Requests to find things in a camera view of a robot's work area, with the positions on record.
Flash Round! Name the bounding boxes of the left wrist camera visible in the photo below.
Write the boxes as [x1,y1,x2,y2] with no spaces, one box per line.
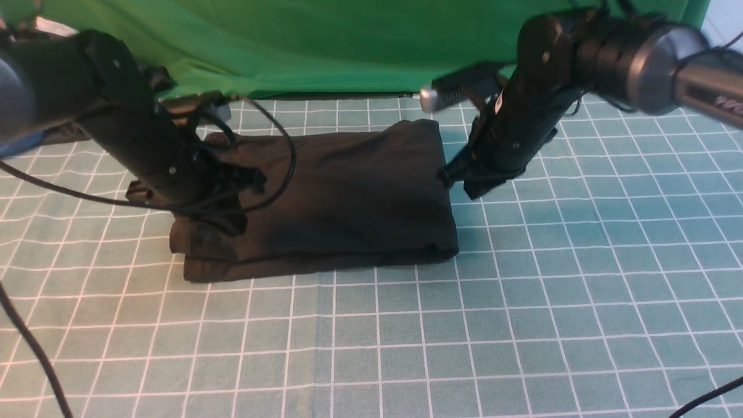
[157,91,233,126]

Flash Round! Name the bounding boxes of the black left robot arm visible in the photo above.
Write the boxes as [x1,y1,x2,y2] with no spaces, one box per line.
[2,31,266,235]

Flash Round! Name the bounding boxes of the blue garment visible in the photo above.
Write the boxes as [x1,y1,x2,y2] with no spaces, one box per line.
[1,131,45,160]

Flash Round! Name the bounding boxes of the white cloth in pile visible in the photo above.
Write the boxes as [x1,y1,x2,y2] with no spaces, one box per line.
[35,16,78,37]

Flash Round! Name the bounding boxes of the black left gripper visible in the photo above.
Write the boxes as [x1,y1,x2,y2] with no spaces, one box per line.
[87,110,266,236]

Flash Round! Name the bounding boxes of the green backdrop cloth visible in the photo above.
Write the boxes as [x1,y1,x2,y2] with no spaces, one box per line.
[0,0,711,102]

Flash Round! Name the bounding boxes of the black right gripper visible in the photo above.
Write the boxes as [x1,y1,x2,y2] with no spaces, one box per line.
[436,68,581,200]

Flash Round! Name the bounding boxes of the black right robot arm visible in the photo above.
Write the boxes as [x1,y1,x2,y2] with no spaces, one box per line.
[420,2,742,200]

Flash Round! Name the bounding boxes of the dark gray long-sleeve top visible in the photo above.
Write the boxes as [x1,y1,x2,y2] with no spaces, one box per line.
[169,119,459,283]

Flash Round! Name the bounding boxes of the green grid tablecloth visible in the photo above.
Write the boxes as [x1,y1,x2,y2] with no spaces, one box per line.
[1,97,742,417]

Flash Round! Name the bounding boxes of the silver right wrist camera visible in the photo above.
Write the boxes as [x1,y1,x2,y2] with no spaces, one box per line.
[419,63,506,113]

